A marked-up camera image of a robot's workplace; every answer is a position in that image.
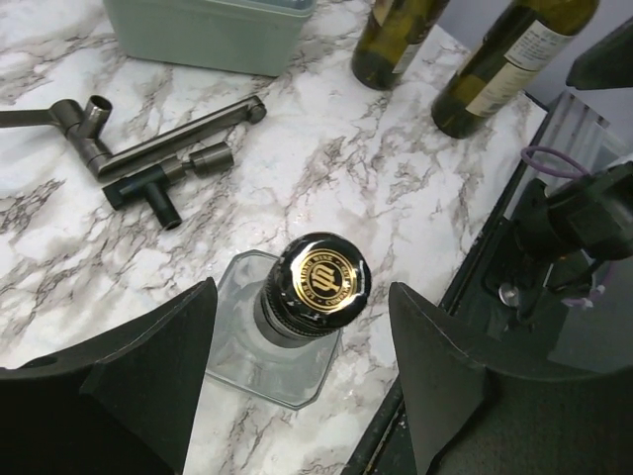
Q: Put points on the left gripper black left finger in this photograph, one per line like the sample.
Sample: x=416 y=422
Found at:
x=121 y=402

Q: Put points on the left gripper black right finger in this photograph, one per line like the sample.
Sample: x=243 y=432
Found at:
x=476 y=405

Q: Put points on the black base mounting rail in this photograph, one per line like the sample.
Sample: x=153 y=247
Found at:
x=592 y=334

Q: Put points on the black T-handle corkscrew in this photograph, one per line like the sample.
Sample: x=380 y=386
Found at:
x=152 y=183

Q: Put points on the clear square glass bottle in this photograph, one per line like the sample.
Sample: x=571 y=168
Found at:
x=279 y=317

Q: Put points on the clear plastic storage box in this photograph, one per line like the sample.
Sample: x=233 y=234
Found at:
x=252 y=37

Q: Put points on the green wine bottle near arm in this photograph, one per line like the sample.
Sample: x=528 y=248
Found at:
x=524 y=39

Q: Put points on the green wine bottle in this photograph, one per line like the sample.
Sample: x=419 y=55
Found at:
x=394 y=33

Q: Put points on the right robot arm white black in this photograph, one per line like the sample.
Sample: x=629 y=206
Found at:
x=566 y=235

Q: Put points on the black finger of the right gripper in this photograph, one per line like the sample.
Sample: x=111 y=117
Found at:
x=606 y=65

